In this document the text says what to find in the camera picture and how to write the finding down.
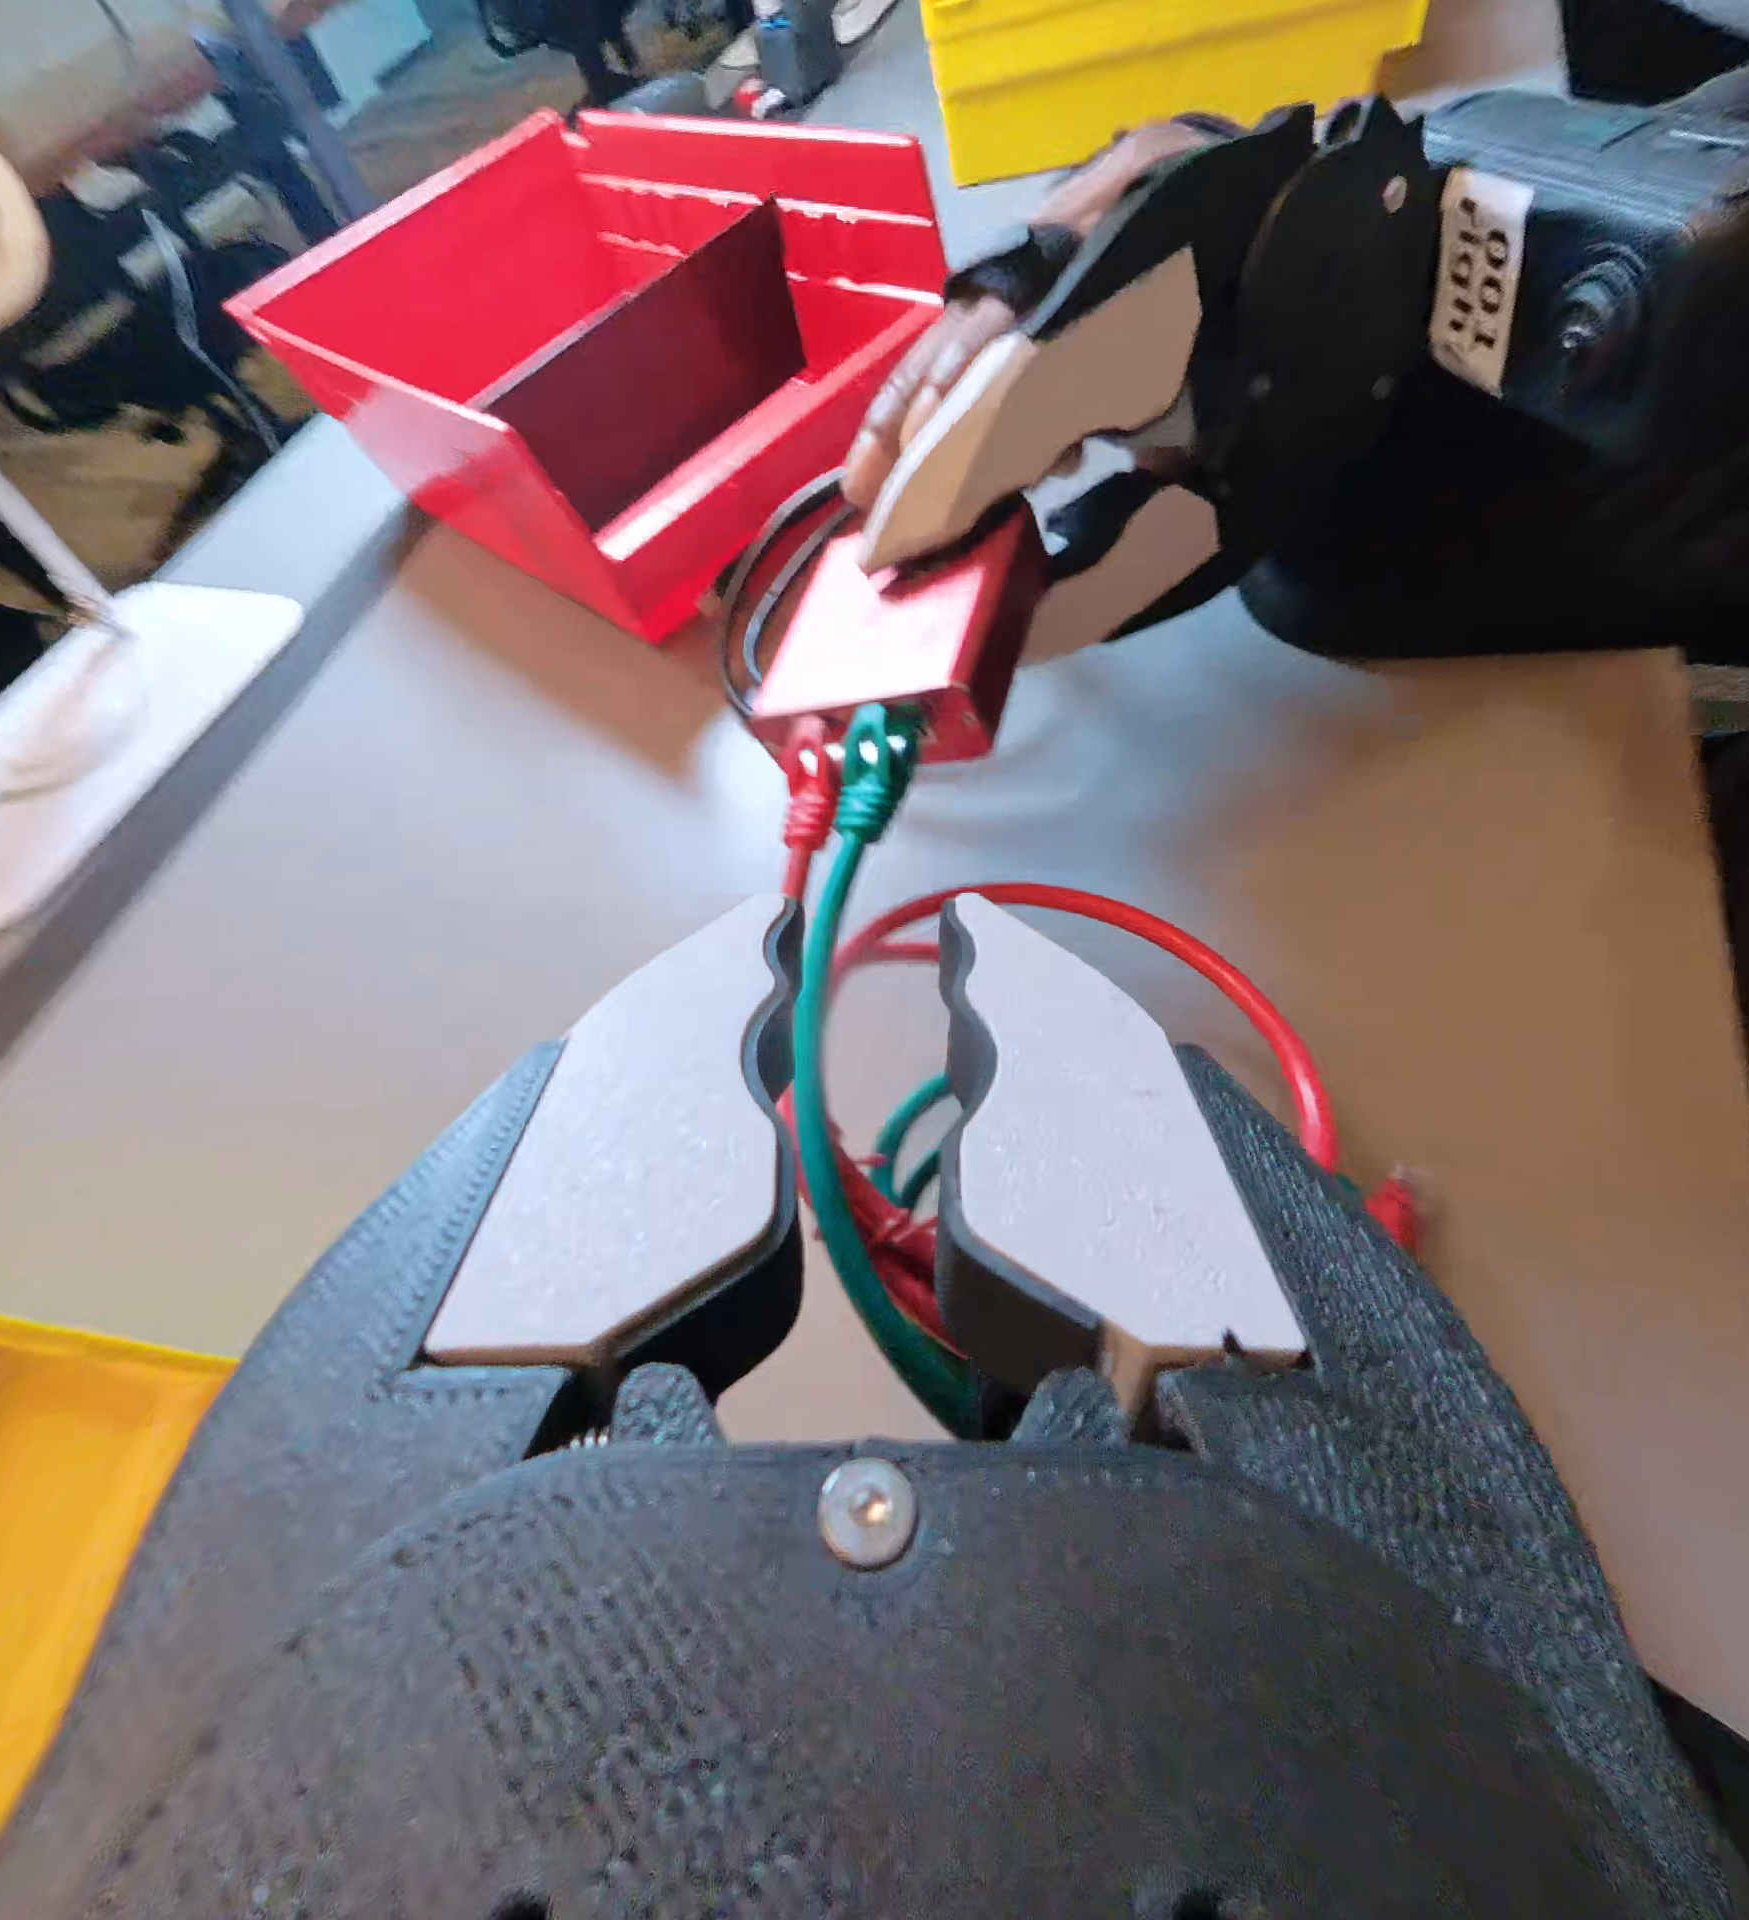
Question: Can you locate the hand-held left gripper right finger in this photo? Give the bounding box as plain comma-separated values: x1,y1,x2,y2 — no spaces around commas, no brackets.
934,891,1316,1422

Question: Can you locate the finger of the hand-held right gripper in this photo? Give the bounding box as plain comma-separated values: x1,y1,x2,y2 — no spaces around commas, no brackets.
860,242,1210,575
1027,477,1238,665

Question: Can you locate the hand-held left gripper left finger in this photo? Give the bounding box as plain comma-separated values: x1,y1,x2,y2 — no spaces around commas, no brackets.
421,891,807,1408

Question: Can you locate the red network switch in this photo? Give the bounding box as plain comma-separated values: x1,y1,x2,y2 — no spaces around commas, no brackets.
746,509,1049,767

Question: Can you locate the green ethernet cable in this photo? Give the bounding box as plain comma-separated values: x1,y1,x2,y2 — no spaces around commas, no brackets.
792,702,989,1439

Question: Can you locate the red ethernet cable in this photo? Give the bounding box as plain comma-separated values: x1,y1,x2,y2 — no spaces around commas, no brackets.
776,718,1424,1352

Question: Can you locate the black ethernet cable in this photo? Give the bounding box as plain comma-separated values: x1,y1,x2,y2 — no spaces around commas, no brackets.
716,473,863,722

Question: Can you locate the red plastic bin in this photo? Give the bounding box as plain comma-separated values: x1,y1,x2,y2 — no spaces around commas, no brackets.
225,108,953,643

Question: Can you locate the yellow plastic bin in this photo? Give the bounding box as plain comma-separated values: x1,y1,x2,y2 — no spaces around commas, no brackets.
0,1299,237,1920
919,0,1431,189

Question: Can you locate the person's right hand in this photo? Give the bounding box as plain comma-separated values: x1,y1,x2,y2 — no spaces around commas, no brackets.
840,117,1237,512

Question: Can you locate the black bin divider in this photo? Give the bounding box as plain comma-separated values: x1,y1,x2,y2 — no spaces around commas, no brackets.
476,203,811,528

